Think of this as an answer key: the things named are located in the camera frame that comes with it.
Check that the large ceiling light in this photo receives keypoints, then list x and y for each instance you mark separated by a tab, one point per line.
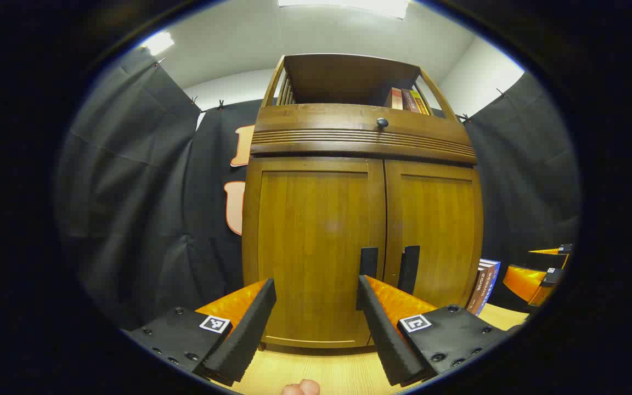
349	5

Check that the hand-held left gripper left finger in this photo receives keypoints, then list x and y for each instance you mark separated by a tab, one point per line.
244	334

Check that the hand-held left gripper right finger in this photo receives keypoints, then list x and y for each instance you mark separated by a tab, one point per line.
382	334

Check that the tan red book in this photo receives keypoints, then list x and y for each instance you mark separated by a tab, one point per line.
396	100

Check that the wooden cabinet drawer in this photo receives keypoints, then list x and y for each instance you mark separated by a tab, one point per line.
321	118

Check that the dark brown book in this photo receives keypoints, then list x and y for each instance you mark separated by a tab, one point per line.
478	291

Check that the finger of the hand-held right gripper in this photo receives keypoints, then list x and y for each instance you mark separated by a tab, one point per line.
524	282
552	250

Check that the yellow book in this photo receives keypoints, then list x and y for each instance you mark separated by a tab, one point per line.
420	102

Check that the small ceiling light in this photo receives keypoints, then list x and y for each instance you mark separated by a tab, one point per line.
158	43

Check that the wooden shoe cabinet door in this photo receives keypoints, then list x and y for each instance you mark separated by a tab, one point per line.
442	219
305	230

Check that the wooden double-door shoe cabinet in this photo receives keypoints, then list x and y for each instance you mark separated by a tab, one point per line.
343	77

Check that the black round drawer knob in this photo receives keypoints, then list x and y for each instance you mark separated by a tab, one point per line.
382	123

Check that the blue white book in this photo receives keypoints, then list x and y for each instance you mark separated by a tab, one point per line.
490	285

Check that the black backdrop cloth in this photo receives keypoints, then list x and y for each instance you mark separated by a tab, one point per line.
129	192

